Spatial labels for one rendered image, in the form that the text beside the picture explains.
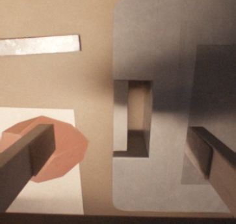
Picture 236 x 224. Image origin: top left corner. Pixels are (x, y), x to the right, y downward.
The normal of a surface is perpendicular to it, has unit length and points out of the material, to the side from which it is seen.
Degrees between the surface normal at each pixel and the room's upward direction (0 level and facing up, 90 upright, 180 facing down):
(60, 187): 0
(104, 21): 0
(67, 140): 42
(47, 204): 0
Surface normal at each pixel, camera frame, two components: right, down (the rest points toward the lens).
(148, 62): -0.02, 0.25
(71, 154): 0.61, 0.39
